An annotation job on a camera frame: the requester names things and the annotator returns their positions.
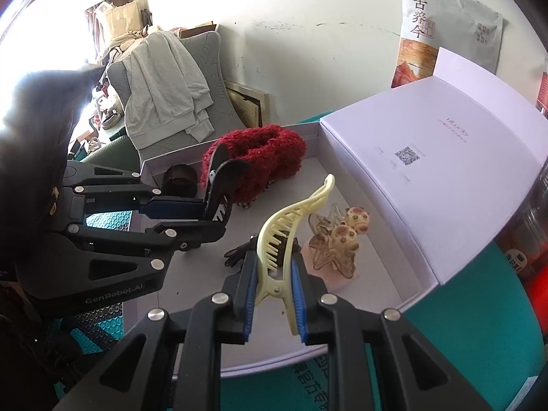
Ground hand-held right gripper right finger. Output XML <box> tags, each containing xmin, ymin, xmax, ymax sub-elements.
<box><xmin>289</xmin><ymin>252</ymin><xmax>493</xmax><ymax>411</ymax></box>

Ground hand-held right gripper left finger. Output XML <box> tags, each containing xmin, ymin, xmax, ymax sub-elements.
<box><xmin>51</xmin><ymin>235</ymin><xmax>260</xmax><ymax>411</ymax></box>

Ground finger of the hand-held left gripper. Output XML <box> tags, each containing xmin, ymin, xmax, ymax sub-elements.
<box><xmin>55</xmin><ymin>219</ymin><xmax>227</xmax><ymax>287</ymax></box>
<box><xmin>59</xmin><ymin>160</ymin><xmax>207</xmax><ymax>224</ymax></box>

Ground black hair band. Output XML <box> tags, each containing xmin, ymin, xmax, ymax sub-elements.
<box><xmin>163</xmin><ymin>165</ymin><xmax>198</xmax><ymax>198</ymax></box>

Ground pink round case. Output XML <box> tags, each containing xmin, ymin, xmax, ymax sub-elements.
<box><xmin>295</xmin><ymin>248</ymin><xmax>358</xmax><ymax>292</ymax></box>

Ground cream hair claw clip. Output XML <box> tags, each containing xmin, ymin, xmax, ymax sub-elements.
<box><xmin>256</xmin><ymin>174</ymin><xmax>335</xmax><ymax>337</ymax></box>

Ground clear bear hair clip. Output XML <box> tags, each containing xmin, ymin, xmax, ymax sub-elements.
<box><xmin>308</xmin><ymin>204</ymin><xmax>373</xmax><ymax>281</ymax></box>

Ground red fuzzy scrunchie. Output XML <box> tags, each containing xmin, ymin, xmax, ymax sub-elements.
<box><xmin>200</xmin><ymin>124</ymin><xmax>308</xmax><ymax>204</ymax></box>

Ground white hinged gift box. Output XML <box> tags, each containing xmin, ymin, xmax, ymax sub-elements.
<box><xmin>122</xmin><ymin>47</ymin><xmax>548</xmax><ymax>371</ymax></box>

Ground green chair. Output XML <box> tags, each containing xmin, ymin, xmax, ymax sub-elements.
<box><xmin>86</xmin><ymin>135</ymin><xmax>142</xmax><ymax>165</ymax></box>

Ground grey hoodie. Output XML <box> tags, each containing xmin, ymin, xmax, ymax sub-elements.
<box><xmin>124</xmin><ymin>30</ymin><xmax>215</xmax><ymax>150</ymax></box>

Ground grey chair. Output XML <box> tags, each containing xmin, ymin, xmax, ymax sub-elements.
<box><xmin>105</xmin><ymin>26</ymin><xmax>268</xmax><ymax>146</ymax></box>

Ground teal embossed table mat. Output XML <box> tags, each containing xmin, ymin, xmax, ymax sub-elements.
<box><xmin>71</xmin><ymin>111</ymin><xmax>546</xmax><ymax>411</ymax></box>

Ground pile of beige clothes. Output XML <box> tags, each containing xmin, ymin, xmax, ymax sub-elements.
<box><xmin>83</xmin><ymin>0</ymin><xmax>150</xmax><ymax>129</ymax></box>

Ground red canister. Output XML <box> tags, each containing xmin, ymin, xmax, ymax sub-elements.
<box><xmin>524</xmin><ymin>265</ymin><xmax>548</xmax><ymax>335</ymax></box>

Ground clear jar red contents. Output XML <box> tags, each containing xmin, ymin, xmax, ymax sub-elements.
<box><xmin>535</xmin><ymin>71</ymin><xmax>548</xmax><ymax>116</ymax></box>

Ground grey foil pouch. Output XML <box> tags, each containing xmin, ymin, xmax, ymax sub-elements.
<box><xmin>390</xmin><ymin>0</ymin><xmax>503</xmax><ymax>90</ymax></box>

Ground wooden picture frame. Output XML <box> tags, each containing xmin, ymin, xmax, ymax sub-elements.
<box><xmin>225</xmin><ymin>79</ymin><xmax>270</xmax><ymax>129</ymax></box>

